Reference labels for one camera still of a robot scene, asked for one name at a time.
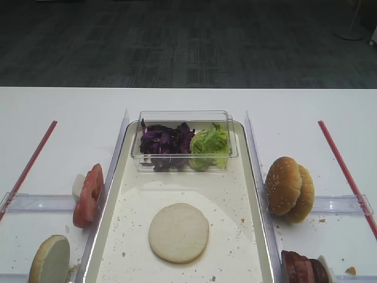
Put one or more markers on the clear right lower crossbar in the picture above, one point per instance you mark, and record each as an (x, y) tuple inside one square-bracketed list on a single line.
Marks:
[(356, 278)]

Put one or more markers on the green lettuce pile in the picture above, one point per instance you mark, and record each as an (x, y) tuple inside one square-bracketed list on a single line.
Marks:
[(213, 141)]

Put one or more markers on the clear left long rail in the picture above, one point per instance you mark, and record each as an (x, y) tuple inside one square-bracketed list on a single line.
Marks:
[(113, 165)]

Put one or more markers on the clear left upper crossbar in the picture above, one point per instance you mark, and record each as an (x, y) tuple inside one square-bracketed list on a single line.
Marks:
[(23, 202)]

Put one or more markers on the clear right upper crossbar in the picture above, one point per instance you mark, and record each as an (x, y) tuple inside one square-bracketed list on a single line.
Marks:
[(342, 205)]

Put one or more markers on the white holder block right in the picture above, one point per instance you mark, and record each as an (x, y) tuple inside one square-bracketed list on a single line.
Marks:
[(329, 270)]

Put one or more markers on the purple cabbage pile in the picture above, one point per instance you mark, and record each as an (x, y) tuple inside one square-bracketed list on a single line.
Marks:
[(158, 139)]

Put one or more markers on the tomato slice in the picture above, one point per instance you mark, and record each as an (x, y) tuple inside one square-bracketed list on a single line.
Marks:
[(86, 209)]

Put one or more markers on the white metal tray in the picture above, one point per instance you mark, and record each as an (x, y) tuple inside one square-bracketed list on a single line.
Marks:
[(235, 249)]

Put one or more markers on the white holder block left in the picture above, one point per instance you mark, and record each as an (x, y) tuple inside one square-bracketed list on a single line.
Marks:
[(77, 187)]

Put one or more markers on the rear sesame bun top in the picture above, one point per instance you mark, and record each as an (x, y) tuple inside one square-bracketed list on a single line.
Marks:
[(304, 203)]

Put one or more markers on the clear right long rail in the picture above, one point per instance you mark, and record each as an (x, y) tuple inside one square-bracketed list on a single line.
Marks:
[(275, 272)]

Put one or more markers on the sesame bun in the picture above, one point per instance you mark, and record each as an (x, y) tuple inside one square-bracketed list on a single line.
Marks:
[(283, 184), (304, 203)]

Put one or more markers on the clear long rail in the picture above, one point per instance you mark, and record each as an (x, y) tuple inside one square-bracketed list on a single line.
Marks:
[(113, 165), (275, 272)]

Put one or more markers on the bun half cut side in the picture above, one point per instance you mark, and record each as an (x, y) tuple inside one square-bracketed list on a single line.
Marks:
[(51, 261)]

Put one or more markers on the white holder block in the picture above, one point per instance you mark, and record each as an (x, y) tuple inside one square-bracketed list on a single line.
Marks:
[(77, 187), (329, 270)]

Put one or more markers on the front sesame bun top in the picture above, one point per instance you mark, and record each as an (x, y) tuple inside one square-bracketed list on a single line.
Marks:
[(283, 184)]

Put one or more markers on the clear plastic container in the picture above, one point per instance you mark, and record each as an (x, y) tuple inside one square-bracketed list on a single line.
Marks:
[(198, 120)]

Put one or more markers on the clear crossbar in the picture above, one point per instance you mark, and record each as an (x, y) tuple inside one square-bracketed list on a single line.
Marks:
[(23, 202), (342, 205), (356, 278)]

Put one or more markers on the bottom bun on tray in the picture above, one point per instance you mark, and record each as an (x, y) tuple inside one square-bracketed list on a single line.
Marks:
[(179, 233)]

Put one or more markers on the dark meat patty slices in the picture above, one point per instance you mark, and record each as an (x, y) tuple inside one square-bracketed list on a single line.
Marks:
[(299, 268)]

